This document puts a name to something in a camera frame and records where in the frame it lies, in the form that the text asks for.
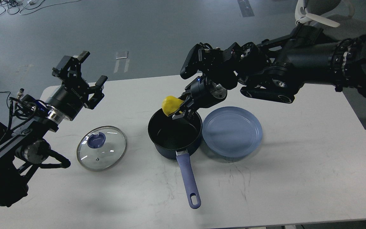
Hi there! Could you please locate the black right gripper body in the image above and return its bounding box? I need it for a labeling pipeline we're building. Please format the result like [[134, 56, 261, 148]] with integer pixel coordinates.
[[186, 76, 227, 110]]

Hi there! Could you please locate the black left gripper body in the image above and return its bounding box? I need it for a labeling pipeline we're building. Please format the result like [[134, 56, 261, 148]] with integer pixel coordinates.
[[46, 80, 87, 121]]

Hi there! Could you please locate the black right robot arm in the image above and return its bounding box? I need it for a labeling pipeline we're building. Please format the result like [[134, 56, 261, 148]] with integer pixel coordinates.
[[165, 24, 366, 120]]

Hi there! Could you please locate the white grey office chair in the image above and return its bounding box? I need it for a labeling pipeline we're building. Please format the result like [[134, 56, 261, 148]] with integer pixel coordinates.
[[294, 0, 366, 31]]

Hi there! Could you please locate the glass pot lid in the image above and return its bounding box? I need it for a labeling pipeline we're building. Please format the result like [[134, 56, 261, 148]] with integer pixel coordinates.
[[76, 126, 127, 171]]

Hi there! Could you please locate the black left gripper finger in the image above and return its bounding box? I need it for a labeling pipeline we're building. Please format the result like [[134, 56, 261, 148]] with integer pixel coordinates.
[[52, 51, 90, 87], [83, 75, 108, 110]]

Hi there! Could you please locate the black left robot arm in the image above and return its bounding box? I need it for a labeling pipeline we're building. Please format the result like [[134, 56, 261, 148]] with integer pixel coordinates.
[[0, 51, 108, 207]]

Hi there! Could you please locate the dark blue saucepan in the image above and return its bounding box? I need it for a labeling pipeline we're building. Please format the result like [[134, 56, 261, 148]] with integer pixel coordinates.
[[148, 109, 202, 209]]

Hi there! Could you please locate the blue plate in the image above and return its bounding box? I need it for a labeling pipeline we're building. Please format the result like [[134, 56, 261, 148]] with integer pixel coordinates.
[[202, 106, 263, 158]]

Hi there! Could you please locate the bundle of floor cables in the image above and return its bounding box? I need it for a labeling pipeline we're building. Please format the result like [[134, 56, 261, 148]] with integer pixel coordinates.
[[0, 0, 83, 20]]

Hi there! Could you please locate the yellow potato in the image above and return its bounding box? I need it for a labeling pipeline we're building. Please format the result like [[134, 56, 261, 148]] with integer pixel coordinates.
[[161, 96, 184, 116]]

